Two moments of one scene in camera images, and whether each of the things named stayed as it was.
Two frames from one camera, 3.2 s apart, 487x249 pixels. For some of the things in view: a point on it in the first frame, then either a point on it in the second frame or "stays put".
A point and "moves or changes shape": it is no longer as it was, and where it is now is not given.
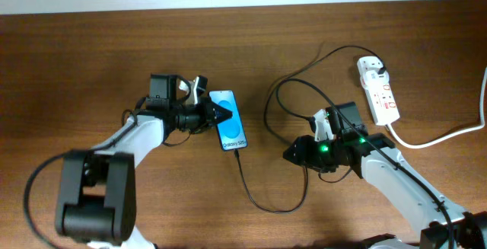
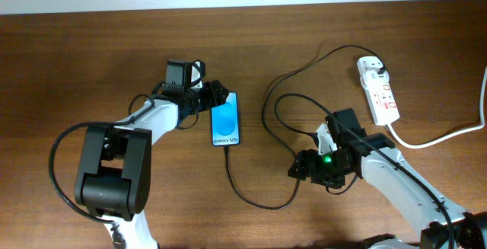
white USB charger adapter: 372,79 stays put
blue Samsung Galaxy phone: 230,132 moves or changes shape
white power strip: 380,97 stays put
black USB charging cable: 279,138 moves or changes shape
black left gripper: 205,114 to 211,90
